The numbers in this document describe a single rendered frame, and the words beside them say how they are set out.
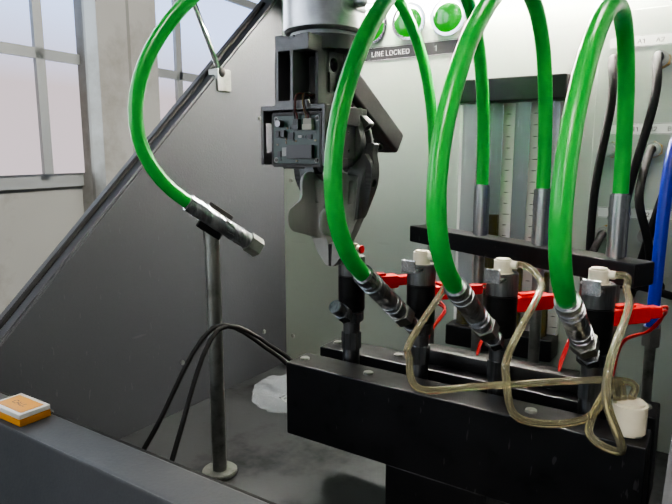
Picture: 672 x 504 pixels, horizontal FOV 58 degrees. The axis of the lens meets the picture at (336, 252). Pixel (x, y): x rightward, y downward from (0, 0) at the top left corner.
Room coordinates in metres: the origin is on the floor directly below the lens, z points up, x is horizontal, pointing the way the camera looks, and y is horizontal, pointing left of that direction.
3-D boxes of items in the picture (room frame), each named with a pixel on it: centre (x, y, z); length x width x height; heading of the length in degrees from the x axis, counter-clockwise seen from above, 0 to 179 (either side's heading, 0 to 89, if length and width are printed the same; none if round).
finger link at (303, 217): (0.58, 0.03, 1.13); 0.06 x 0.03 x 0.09; 146
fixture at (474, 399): (0.55, -0.12, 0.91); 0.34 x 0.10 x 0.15; 57
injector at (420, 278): (0.56, -0.08, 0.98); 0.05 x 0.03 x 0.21; 147
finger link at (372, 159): (0.58, -0.02, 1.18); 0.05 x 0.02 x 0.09; 56
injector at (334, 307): (0.61, -0.01, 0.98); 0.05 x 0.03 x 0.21; 147
